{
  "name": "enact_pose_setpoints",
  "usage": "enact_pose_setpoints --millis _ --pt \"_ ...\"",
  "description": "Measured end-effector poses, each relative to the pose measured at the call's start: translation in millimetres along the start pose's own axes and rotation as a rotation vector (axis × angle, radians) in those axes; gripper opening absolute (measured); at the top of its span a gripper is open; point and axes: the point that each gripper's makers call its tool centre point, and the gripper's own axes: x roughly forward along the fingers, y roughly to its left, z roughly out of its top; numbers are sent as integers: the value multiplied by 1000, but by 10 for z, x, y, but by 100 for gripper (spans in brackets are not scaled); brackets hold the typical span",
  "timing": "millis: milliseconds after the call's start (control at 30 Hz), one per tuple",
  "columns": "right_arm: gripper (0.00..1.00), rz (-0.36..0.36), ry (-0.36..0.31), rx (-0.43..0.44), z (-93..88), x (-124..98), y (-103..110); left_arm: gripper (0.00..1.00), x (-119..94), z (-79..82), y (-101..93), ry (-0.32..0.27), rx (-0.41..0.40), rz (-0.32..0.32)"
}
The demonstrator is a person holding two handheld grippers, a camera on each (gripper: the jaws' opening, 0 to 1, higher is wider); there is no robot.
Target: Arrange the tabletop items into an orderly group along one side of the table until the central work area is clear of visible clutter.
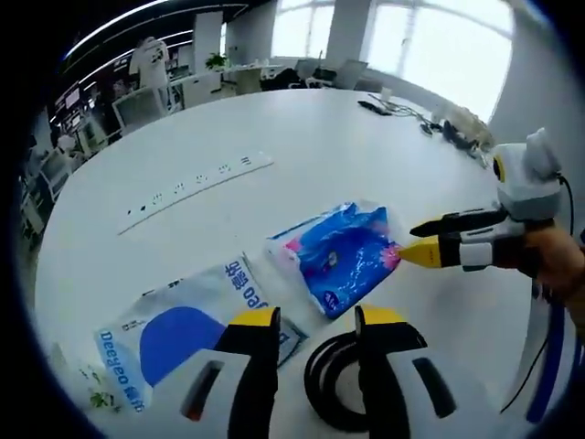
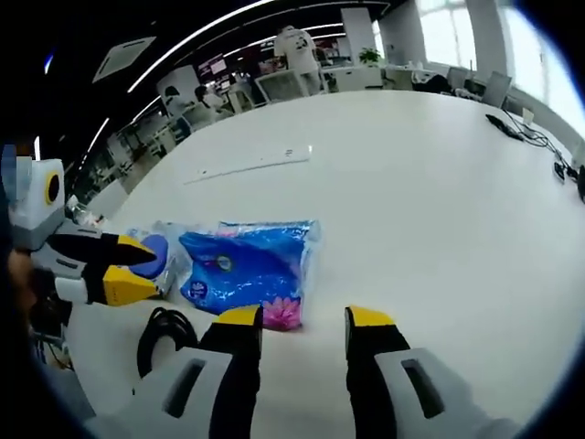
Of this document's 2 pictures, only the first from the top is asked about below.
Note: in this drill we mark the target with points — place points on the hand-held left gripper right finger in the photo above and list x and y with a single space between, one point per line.
393 366

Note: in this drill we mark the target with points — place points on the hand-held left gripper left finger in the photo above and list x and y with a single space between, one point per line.
256 366

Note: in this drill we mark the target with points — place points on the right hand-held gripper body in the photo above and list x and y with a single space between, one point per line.
530 183

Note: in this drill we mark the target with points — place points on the wet wipes pack blue lid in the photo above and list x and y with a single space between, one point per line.
173 338

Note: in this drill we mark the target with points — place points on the blue tissue packet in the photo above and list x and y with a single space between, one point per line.
338 260

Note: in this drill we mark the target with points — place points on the leaf print paper cup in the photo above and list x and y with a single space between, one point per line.
103 398

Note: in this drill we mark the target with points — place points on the person's right hand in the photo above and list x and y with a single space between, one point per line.
557 265

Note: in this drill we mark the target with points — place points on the beige cloth pile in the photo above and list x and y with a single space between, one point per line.
471 121

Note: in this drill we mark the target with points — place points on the blue curved strip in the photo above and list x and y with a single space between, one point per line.
550 356

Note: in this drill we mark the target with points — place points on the black flat device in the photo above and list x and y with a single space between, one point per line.
375 108

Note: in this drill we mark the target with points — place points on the white power strip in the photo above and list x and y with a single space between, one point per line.
196 180

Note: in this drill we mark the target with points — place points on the white chair back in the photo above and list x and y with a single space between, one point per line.
137 110

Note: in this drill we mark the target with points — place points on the white counter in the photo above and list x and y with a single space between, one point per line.
205 82

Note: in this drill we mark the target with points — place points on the green potted plant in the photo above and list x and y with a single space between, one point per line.
215 61

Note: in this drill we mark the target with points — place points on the white ceiling light strip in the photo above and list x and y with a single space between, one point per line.
119 25

